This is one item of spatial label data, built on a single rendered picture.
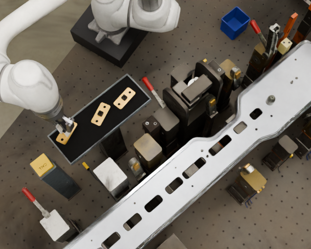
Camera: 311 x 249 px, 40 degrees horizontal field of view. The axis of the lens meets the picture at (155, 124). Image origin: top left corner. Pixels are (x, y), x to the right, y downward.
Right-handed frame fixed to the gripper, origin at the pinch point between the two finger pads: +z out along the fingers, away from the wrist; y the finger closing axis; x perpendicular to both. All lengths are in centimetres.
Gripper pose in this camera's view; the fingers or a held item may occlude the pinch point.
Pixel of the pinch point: (63, 128)
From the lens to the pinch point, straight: 143.2
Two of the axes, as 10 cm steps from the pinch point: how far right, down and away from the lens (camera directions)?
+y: 8.9, 4.2, -1.7
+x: 4.5, -8.5, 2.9
